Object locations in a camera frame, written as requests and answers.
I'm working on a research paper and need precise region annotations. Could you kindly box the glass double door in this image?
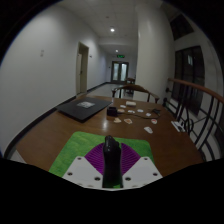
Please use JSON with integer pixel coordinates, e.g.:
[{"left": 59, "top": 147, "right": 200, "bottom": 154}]
[{"left": 110, "top": 60, "right": 130, "bottom": 84}]

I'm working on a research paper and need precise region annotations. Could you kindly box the wooden armchair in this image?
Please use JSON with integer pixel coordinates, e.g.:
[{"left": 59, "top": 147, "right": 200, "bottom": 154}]
[{"left": 111, "top": 83, "right": 161, "bottom": 104}]

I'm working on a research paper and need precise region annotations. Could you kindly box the dark framed window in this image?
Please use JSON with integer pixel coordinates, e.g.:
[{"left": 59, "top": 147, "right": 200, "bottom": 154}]
[{"left": 169, "top": 13, "right": 224, "bottom": 116}]

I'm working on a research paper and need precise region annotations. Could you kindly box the black closed laptop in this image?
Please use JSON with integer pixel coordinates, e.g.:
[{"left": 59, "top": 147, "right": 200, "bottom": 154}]
[{"left": 55, "top": 96, "right": 114, "bottom": 123}]

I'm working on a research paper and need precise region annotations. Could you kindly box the small black box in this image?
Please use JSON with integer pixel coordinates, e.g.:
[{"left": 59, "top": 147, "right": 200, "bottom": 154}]
[{"left": 106, "top": 106, "right": 118, "bottom": 117}]

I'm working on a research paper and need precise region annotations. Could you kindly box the black computer mouse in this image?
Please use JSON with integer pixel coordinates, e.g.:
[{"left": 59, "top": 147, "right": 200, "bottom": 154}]
[{"left": 101, "top": 134, "right": 123, "bottom": 190}]

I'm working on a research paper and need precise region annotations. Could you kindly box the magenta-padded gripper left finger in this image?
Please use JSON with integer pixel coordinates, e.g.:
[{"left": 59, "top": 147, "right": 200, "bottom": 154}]
[{"left": 62, "top": 142, "right": 106, "bottom": 189}]

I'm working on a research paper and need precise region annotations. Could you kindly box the wood-topped black metal railing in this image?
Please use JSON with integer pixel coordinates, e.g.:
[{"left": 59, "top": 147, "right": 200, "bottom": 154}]
[{"left": 162, "top": 77, "right": 224, "bottom": 163}]

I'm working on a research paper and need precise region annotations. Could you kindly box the green mouse pad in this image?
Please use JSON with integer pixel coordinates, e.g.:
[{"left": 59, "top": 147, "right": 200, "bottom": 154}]
[{"left": 48, "top": 130, "right": 155, "bottom": 178}]

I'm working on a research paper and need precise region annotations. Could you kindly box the beige side door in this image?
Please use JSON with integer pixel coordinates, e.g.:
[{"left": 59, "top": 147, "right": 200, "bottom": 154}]
[{"left": 75, "top": 41, "right": 90, "bottom": 96}]

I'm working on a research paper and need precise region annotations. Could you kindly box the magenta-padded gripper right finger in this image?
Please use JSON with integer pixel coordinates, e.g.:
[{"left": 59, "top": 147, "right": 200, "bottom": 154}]
[{"left": 119, "top": 142, "right": 163, "bottom": 189}]

